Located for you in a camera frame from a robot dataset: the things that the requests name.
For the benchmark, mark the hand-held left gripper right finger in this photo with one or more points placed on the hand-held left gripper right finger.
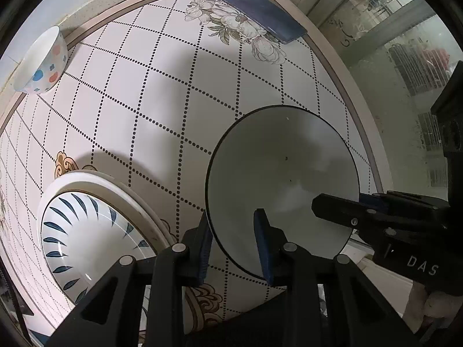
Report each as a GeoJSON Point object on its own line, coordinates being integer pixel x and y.
{"type": "Point", "coordinates": [263, 249]}

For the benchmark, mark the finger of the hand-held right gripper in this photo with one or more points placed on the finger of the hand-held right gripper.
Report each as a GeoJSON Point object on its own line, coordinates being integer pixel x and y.
{"type": "Point", "coordinates": [340, 211]}
{"type": "Point", "coordinates": [376, 198]}

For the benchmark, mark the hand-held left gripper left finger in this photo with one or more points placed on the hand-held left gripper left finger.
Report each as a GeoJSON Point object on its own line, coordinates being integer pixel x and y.
{"type": "Point", "coordinates": [205, 253]}

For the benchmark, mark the grey round plate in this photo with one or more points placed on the grey round plate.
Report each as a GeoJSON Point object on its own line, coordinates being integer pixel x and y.
{"type": "Point", "coordinates": [282, 173]}

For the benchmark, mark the white plate grey flower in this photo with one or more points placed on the white plate grey flower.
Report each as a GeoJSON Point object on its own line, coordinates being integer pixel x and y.
{"type": "Point", "coordinates": [121, 191]}

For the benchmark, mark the blue-patterned white bowl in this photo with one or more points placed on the blue-patterned white bowl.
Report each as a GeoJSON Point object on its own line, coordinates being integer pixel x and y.
{"type": "Point", "coordinates": [90, 245]}

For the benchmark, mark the white bowl coloured dots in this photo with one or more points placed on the white bowl coloured dots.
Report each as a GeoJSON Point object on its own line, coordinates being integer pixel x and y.
{"type": "Point", "coordinates": [39, 65]}

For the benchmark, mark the person's right hand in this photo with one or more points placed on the person's right hand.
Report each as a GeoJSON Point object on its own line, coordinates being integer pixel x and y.
{"type": "Point", "coordinates": [445, 311]}

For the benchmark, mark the printed floral tablecloth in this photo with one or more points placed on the printed floral tablecloth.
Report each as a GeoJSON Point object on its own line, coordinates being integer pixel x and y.
{"type": "Point", "coordinates": [144, 90]}

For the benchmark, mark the frosted glass sliding door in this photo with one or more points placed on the frosted glass sliding door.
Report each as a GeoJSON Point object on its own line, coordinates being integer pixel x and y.
{"type": "Point", "coordinates": [398, 25]}

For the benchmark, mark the blue smartphone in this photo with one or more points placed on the blue smartphone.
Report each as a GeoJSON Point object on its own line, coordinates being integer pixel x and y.
{"type": "Point", "coordinates": [260, 11]}

